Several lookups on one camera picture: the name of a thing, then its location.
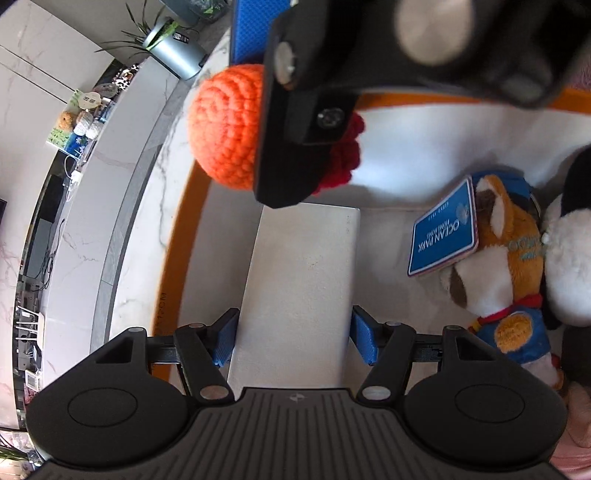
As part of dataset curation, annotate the dog plush toy blue shirt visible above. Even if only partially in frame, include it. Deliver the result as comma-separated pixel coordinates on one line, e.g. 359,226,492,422
438,172,567,394

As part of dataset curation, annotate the orange cardboard box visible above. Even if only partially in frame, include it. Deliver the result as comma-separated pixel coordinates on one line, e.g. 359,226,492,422
154,83,591,480

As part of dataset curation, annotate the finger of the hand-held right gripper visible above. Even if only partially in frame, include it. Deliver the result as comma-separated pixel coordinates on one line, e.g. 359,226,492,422
254,0,591,208
229,0,296,65

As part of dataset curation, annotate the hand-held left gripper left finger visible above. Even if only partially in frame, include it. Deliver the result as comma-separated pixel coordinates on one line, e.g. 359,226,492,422
90,308,241,401

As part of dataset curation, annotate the white marble tv cabinet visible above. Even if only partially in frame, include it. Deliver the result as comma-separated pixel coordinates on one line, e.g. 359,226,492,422
9,60,185,430

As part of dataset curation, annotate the long white box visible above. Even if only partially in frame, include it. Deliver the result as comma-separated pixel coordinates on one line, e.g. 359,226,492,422
228,203,361,394

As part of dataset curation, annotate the white plush toy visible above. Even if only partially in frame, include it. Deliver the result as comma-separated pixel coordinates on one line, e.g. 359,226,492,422
538,145,591,478

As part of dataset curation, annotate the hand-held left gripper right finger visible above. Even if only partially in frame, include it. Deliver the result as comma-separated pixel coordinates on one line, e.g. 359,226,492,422
348,305,506,401

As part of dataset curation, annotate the long-leaf green plant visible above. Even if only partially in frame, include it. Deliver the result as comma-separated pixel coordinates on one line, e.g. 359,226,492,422
95,0,199,59

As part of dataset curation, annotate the blue paper tag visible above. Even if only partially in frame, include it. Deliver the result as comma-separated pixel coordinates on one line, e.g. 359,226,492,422
407,175,481,278

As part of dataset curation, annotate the painted picture card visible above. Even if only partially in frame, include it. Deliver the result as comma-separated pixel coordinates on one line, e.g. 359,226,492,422
46,127,89,158

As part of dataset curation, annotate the orange crochet ball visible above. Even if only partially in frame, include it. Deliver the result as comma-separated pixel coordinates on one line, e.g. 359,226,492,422
187,64,366,193

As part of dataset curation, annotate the tall green potted plant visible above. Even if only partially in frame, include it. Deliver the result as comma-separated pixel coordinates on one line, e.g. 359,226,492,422
0,443,33,467

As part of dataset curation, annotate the cow figurine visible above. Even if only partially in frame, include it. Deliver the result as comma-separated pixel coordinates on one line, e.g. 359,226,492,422
113,65,140,91

